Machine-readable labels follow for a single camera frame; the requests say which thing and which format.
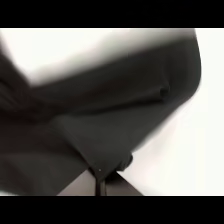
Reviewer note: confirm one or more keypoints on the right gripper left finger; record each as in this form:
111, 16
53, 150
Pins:
81, 186

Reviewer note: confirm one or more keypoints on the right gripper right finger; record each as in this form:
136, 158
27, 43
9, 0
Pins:
121, 187

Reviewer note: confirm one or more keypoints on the black garment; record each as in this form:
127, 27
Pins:
110, 100

